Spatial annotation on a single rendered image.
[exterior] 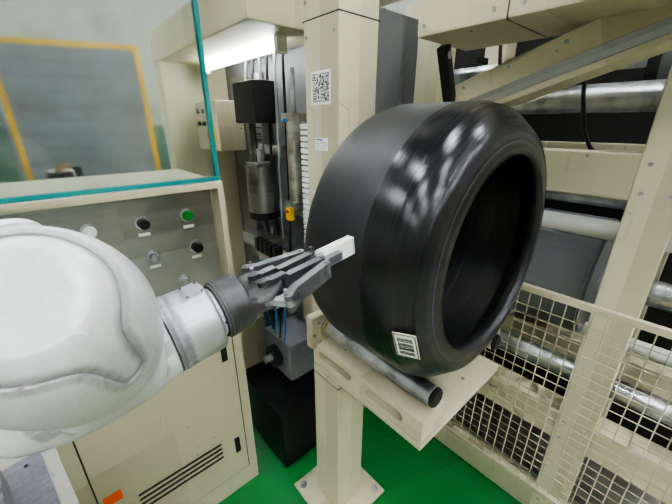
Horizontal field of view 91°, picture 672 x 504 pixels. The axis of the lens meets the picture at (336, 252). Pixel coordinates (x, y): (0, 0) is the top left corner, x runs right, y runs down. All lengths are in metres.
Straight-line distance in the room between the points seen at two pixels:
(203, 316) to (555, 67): 0.91
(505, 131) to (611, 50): 0.39
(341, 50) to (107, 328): 0.75
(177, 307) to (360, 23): 0.73
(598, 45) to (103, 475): 1.69
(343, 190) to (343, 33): 0.40
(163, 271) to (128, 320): 0.90
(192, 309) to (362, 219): 0.29
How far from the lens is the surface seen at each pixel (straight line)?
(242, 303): 0.41
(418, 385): 0.76
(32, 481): 1.18
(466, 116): 0.61
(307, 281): 0.44
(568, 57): 1.01
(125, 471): 1.39
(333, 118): 0.85
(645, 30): 0.98
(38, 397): 0.21
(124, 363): 0.23
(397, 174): 0.53
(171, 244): 1.09
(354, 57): 0.88
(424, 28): 1.03
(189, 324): 0.39
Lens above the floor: 1.43
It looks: 21 degrees down
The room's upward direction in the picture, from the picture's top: straight up
